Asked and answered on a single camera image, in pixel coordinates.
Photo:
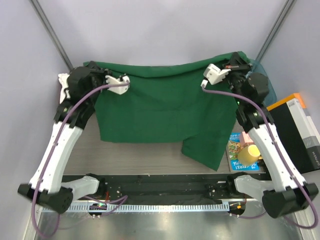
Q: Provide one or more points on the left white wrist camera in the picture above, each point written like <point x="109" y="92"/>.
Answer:
<point x="118" y="85"/>

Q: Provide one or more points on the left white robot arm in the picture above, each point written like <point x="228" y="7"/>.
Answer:
<point x="46" y="187"/>

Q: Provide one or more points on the pink block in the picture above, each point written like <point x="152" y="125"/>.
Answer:
<point x="245" y="139"/>

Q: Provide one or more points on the aluminium rail frame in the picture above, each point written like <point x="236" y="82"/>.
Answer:
<point x="231" y="219"/>

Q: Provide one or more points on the teal plastic bin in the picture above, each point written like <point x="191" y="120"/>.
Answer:
<point x="257" y="71"/>

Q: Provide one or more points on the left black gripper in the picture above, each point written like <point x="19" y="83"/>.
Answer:
<point x="95" y="69"/>

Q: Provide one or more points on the yellow cup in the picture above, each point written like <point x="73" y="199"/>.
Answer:
<point x="249" y="155"/>

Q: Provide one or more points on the colourful picture book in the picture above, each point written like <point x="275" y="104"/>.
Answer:
<point x="232" y="150"/>

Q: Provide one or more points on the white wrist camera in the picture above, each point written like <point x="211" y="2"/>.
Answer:
<point x="118" y="85"/>
<point x="213" y="75"/>

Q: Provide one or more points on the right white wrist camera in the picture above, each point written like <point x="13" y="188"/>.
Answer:
<point x="213" y="75"/>

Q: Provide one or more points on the white folded t shirt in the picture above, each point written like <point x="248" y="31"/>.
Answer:
<point x="64" y="92"/>

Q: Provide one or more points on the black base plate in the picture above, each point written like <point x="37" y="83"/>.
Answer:
<point x="168" y="189"/>

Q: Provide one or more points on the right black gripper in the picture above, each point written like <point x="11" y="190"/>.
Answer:
<point x="237" y="64"/>

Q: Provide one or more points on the green polo t shirt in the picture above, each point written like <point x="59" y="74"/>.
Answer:
<point x="166" y="104"/>

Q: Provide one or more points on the black orange file box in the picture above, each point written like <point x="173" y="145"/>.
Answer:
<point x="297" y="132"/>

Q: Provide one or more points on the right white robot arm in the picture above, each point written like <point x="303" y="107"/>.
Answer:
<point x="287" y="191"/>

